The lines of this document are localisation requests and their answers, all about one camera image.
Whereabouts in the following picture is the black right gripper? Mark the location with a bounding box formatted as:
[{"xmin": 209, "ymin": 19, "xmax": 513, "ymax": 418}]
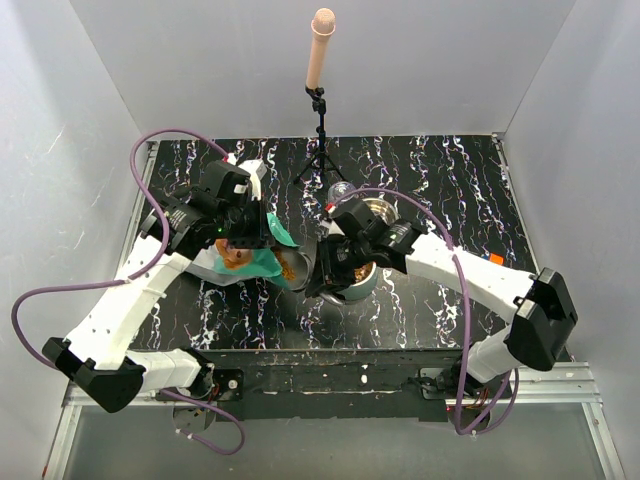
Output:
[{"xmin": 305, "ymin": 235, "xmax": 372, "ymax": 297}]

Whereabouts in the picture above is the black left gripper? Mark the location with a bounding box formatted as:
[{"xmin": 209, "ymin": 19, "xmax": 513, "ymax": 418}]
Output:
[{"xmin": 218, "ymin": 192, "xmax": 277, "ymax": 249}]

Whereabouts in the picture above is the green pet food bag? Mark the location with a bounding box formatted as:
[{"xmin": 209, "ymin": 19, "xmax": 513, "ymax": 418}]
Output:
[{"xmin": 186, "ymin": 213, "xmax": 301, "ymax": 291}]

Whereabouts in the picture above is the silver metal scoop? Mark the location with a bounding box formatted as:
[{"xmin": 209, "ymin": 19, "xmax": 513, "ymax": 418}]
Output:
[{"xmin": 278, "ymin": 247, "xmax": 353, "ymax": 306}]

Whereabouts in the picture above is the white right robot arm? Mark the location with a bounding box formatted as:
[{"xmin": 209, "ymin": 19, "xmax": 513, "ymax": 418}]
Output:
[{"xmin": 304, "ymin": 199, "xmax": 578, "ymax": 398}]

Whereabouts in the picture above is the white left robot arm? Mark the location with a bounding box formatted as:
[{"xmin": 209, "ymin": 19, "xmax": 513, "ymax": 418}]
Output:
[{"xmin": 42, "ymin": 156, "xmax": 275, "ymax": 413}]

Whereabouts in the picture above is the teal double pet bowl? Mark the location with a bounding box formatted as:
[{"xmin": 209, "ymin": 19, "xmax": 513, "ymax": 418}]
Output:
[{"xmin": 316, "ymin": 181, "xmax": 399, "ymax": 306}]

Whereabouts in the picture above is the black tripod stand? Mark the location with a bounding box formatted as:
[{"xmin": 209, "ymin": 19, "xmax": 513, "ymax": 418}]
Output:
[{"xmin": 293, "ymin": 87, "xmax": 346, "ymax": 185}]

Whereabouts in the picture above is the orange small toy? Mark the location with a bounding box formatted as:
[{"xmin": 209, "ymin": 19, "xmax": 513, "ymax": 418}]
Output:
[{"xmin": 488, "ymin": 253, "xmax": 504, "ymax": 265}]

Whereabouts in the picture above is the beige microphone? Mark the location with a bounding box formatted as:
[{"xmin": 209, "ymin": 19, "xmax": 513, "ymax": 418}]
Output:
[{"xmin": 305, "ymin": 8, "xmax": 336, "ymax": 90}]

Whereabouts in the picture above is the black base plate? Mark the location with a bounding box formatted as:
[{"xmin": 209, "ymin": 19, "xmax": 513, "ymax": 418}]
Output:
[{"xmin": 201, "ymin": 348, "xmax": 461, "ymax": 422}]

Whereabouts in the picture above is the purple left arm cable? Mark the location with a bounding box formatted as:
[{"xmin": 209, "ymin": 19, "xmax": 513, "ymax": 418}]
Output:
[{"xmin": 10, "ymin": 129, "xmax": 246, "ymax": 455}]

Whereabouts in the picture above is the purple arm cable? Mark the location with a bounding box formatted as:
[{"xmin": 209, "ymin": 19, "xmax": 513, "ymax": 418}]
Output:
[
  {"xmin": 10, "ymin": 129, "xmax": 246, "ymax": 455},
  {"xmin": 334, "ymin": 187, "xmax": 520, "ymax": 436}
]

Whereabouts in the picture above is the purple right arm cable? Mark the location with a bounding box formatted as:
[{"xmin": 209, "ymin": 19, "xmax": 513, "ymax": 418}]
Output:
[{"xmin": 334, "ymin": 187, "xmax": 520, "ymax": 436}]

